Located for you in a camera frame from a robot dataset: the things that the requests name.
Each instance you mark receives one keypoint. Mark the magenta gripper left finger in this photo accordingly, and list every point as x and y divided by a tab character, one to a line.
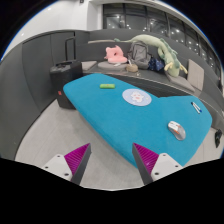
71	166

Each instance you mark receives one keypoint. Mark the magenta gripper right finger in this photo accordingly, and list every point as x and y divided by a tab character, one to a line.
153	166

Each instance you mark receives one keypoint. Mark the grey white computer mouse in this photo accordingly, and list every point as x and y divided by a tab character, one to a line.
177	130

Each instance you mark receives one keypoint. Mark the round white mouse pad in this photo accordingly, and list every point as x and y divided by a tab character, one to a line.
136	97

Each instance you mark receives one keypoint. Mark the blue felt table cover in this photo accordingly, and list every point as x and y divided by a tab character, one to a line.
121	124

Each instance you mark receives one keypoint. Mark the blue white pen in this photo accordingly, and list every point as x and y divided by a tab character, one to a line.
196	107

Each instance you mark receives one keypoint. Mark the green rectangular case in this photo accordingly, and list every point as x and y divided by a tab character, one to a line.
107	86

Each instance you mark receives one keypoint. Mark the grey square cushion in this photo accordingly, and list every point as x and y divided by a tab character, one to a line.
180	81

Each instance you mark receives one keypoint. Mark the black rolling suitcase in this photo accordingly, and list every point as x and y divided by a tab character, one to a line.
62	73

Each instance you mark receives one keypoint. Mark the small brown pouch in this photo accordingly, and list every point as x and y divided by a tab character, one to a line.
131	67

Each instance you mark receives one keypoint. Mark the beige upright cushion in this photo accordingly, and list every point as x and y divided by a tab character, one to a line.
195	75

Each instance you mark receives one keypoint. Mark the dark blue bag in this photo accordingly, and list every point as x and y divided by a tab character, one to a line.
155	64

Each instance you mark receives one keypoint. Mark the round grey seat cushion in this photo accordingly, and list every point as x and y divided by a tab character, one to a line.
105	65

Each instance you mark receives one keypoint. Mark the green dragon plush toy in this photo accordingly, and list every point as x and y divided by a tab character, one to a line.
172	65

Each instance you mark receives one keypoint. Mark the grey backpack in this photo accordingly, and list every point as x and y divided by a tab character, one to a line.
139	55

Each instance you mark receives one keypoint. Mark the pink plush pillow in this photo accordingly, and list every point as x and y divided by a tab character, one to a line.
115	55

